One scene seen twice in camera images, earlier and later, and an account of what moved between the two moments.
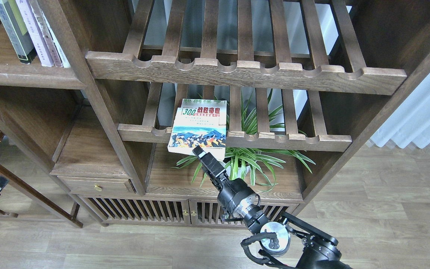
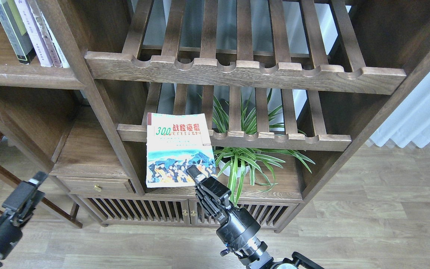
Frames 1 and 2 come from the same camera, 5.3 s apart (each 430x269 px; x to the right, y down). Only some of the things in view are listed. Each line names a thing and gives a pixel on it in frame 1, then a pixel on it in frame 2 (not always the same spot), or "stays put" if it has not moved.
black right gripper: (234, 195) → (235, 224)
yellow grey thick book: (12, 19) stays put
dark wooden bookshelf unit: (117, 96) stays put
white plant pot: (227, 170) stays put
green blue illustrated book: (200, 122) → (175, 142)
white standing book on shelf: (55, 50) stays put
